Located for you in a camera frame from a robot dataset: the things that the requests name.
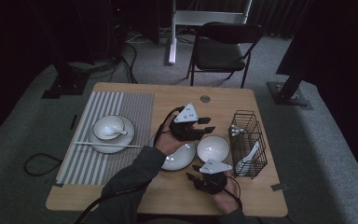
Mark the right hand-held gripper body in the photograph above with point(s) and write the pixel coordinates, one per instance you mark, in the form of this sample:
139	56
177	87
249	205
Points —
213	180

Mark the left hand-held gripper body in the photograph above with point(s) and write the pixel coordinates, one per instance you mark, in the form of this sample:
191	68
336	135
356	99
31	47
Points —
185	129

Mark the white plate black rim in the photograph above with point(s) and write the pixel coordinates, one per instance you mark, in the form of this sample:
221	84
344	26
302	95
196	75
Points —
121	149
180	157

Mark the white ceramic spoon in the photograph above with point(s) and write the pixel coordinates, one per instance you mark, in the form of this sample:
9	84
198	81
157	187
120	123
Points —
248	158
110	131

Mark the white bowl black rim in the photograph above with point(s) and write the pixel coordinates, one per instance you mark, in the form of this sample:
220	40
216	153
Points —
108	123
213	150

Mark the person's left hand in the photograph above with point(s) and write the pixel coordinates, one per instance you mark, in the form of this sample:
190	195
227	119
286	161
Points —
167	143

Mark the person's right hand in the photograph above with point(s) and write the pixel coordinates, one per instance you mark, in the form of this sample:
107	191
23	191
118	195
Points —
227	200

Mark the striped woven placemat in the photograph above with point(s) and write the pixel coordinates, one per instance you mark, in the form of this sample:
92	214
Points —
130	124

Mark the black folding chair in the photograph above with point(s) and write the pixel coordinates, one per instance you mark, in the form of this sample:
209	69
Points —
219	57

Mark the grey tape piece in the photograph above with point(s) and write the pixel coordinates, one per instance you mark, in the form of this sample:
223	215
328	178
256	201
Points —
279	187

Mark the black stand with bolted base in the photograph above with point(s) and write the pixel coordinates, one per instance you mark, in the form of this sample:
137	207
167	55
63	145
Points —
287	96

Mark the small black strip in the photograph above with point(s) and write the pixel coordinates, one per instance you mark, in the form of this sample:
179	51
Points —
73	122

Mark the black equipment tower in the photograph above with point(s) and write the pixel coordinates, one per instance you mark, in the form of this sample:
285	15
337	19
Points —
117	28

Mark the black stand with square base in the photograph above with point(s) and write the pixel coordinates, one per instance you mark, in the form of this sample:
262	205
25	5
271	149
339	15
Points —
65	87

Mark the white desk frame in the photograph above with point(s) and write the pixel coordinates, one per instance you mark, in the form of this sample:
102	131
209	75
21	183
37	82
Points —
199	17

